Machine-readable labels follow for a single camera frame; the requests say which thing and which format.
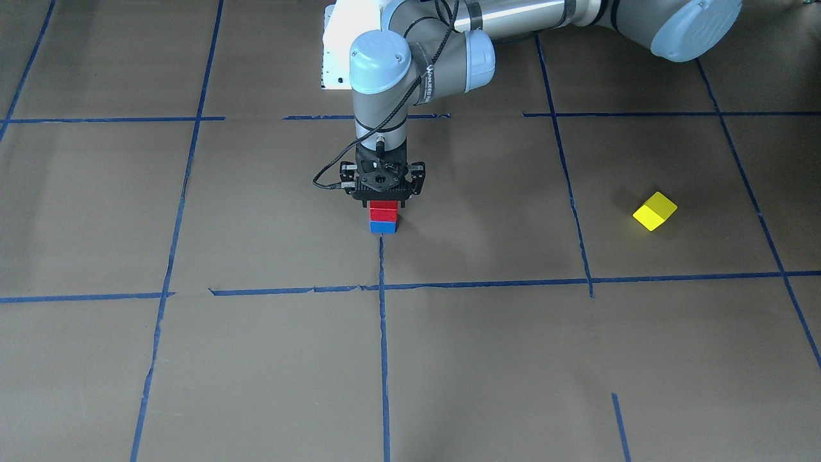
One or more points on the red wooden block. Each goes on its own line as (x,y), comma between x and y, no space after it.
(383,211)

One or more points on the blue tape grid lines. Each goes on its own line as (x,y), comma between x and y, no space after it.
(175,289)

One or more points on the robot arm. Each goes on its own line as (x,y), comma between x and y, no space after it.
(408,53)

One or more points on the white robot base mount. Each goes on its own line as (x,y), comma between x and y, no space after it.
(344,22)

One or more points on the yellow wooden block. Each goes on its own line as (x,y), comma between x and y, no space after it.
(655,211)

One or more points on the blue wooden block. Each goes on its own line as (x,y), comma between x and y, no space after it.
(383,227)

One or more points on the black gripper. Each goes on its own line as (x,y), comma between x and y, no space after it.
(348,173)

